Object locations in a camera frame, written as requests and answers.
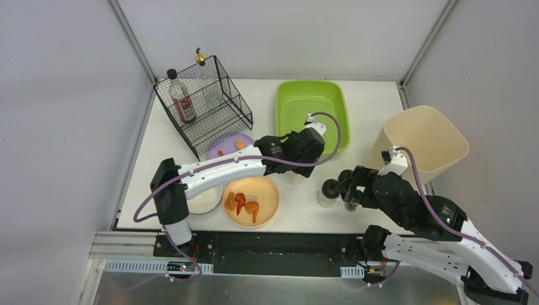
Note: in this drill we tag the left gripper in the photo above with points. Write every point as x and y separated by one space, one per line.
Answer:
294 166

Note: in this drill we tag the dark sauce bottle red label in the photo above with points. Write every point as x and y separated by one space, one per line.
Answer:
181 98

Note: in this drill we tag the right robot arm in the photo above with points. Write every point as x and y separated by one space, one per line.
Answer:
485 275

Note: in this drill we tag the red toy chicken wing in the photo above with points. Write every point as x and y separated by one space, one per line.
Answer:
240 202

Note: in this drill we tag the orange toy bread piece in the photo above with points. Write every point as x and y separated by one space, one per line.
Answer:
240 145

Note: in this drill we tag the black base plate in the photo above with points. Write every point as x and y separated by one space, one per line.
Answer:
280 254

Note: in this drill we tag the black-lid spice jar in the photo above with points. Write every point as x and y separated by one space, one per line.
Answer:
295 178

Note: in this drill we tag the black pepper grinder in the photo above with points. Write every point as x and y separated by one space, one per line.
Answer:
351 204

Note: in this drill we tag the green plastic tub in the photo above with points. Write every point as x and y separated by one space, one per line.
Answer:
296 99

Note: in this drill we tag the purple plate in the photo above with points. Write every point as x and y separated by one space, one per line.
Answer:
227 144

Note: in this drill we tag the orange plate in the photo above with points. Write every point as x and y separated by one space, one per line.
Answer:
260 189

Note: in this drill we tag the gold-top glass oil bottle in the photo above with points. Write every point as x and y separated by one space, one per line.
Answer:
208 81

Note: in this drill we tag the orange toy drumstick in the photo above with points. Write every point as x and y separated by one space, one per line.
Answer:
252 207

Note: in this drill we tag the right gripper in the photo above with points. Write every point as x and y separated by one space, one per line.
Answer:
358 181

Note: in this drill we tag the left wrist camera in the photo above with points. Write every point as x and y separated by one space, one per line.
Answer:
319 127

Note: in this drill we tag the black-lid glass jar front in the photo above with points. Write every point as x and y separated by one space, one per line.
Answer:
328 193

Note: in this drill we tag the black wire rack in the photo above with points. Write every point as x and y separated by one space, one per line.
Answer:
233 115

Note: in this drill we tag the white floral bowl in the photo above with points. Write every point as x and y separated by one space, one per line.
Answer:
205 201

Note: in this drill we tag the fried toy nugget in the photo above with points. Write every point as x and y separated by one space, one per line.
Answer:
230 203

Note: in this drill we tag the beige waste bin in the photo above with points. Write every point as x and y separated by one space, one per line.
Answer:
434 141

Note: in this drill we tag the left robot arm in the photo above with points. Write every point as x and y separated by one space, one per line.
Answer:
173 185

